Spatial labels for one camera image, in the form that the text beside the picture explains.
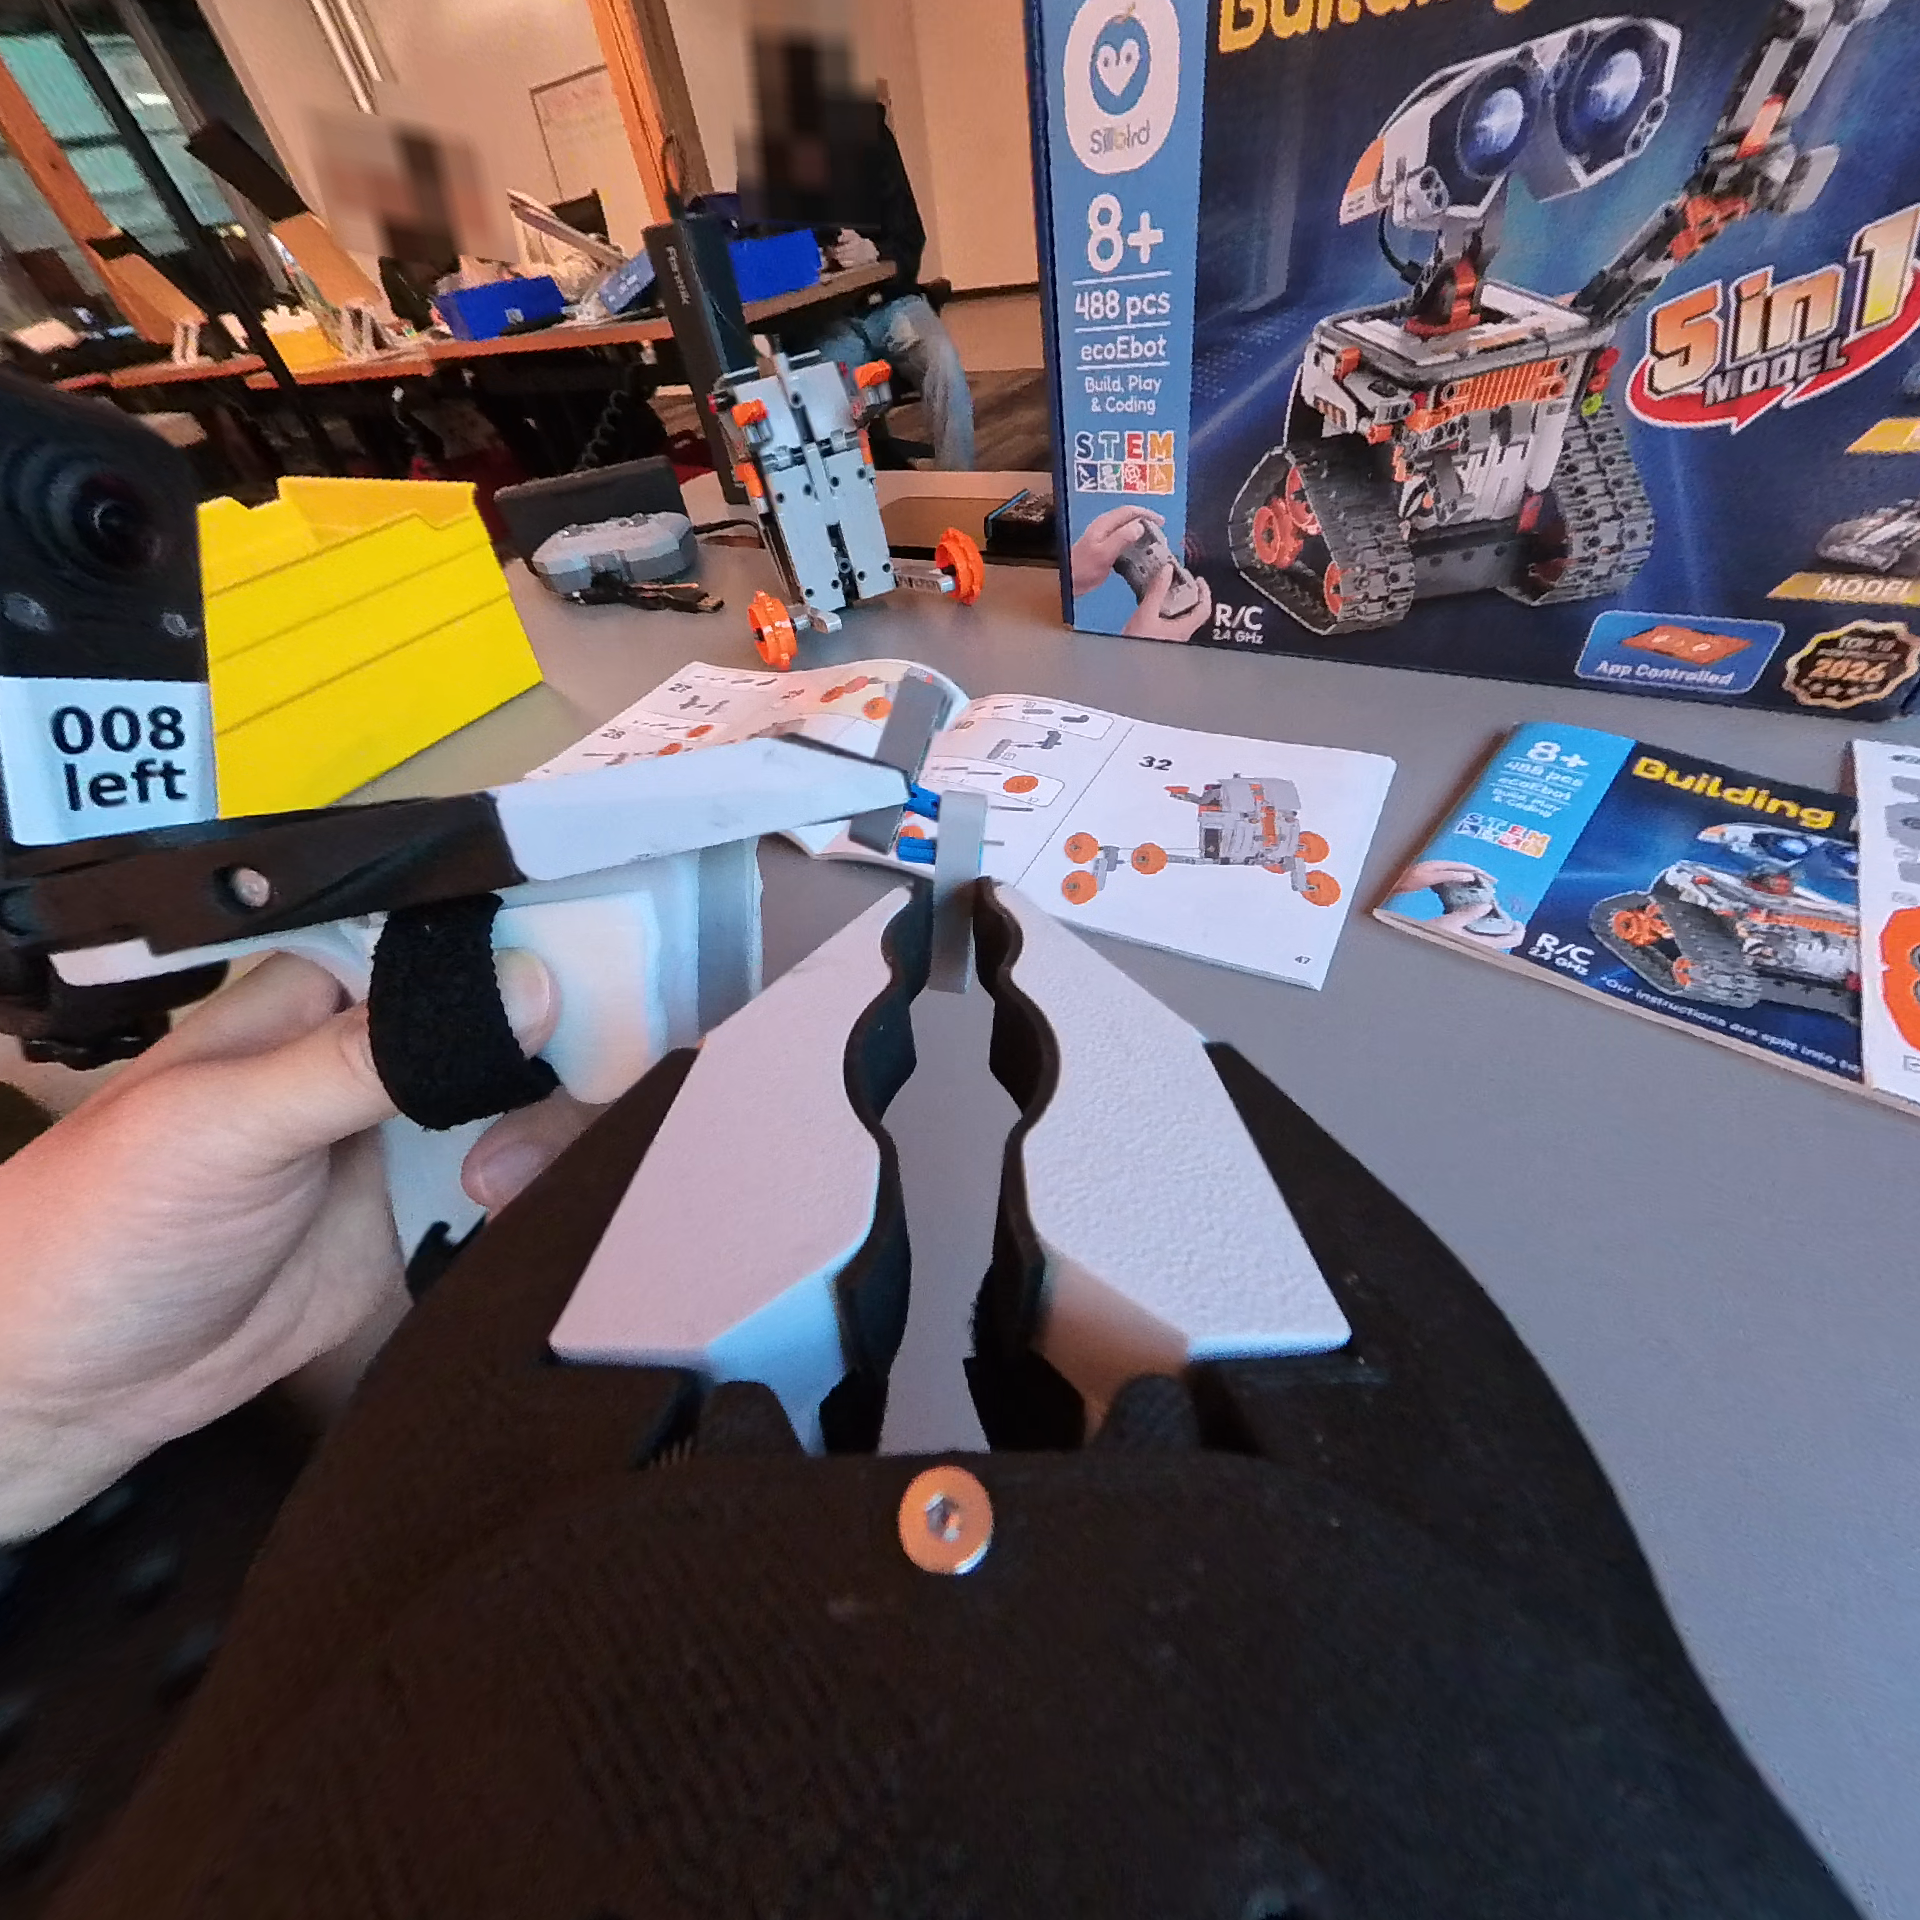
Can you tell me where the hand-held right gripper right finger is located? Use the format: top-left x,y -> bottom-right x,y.
975,878 -> 1351,1450

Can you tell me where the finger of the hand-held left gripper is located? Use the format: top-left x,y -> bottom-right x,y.
486,735 -> 917,1041

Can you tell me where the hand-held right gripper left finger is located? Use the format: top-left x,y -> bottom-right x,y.
547,886 -> 919,1454

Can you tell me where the grey holed beam with blue pin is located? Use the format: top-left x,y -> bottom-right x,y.
846,666 -> 950,871

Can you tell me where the short grey toy beam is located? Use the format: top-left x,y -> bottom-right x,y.
928,793 -> 991,994

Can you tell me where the grey desk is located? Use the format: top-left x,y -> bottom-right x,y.
0,472 -> 1920,1920

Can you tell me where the person's left hand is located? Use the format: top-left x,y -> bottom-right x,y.
0,945 -> 602,1547

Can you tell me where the grey battery motor unit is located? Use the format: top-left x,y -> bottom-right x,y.
533,509 -> 699,593

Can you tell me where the yellow plastic bin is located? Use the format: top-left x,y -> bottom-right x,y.
194,476 -> 544,820

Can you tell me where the black flat case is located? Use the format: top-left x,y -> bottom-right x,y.
494,457 -> 692,558

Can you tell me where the partly built toy robot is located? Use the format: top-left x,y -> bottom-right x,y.
703,350 -> 903,634

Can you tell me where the open white instruction booklet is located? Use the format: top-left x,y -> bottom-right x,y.
523,661 -> 1397,993

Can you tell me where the black upright device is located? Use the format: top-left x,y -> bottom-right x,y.
640,218 -> 767,503

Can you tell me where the long wooden work table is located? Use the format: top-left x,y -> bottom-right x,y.
61,261 -> 903,394

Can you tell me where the blue instruction booklet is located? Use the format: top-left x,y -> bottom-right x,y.
1372,720 -> 1869,1082

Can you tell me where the robot sticker sheet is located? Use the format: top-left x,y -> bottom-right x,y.
1843,737 -> 1920,1120

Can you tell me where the robot kit box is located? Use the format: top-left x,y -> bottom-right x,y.
1024,0 -> 1920,724

